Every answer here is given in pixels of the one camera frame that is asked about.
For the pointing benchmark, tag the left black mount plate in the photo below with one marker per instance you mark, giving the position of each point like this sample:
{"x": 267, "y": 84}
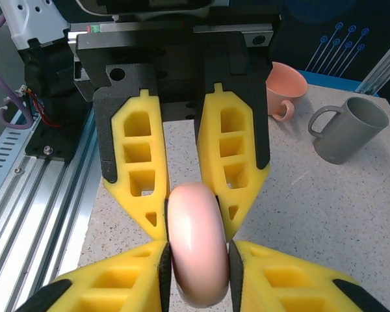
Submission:
{"x": 65, "y": 143}

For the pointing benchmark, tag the pink earbud charging case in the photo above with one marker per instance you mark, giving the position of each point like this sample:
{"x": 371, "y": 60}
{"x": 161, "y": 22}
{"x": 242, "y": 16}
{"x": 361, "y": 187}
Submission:
{"x": 198, "y": 243}

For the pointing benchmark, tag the aluminium frame post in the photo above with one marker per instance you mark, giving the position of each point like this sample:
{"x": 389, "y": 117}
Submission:
{"x": 383, "y": 71}

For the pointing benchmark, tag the grey mug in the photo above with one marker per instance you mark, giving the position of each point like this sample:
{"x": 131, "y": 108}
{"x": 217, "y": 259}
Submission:
{"x": 347, "y": 136}

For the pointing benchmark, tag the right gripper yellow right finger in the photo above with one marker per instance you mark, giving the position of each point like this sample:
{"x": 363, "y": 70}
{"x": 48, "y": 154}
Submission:
{"x": 295, "y": 273}

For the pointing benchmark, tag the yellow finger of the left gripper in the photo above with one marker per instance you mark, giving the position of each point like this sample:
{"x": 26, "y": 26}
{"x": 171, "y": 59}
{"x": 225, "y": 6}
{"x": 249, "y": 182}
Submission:
{"x": 208, "y": 156}
{"x": 159, "y": 156}

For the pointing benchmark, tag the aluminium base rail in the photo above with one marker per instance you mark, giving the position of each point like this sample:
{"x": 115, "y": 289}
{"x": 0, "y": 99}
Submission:
{"x": 35, "y": 201}

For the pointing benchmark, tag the orange cup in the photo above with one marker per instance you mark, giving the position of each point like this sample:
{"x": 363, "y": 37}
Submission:
{"x": 284, "y": 86}

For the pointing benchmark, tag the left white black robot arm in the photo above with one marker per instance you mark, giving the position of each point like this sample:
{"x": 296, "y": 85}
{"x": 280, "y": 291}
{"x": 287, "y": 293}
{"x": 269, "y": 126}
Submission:
{"x": 35, "y": 19}

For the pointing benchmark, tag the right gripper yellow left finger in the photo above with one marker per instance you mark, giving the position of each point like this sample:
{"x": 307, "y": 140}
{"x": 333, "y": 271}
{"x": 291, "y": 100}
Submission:
{"x": 117, "y": 276}

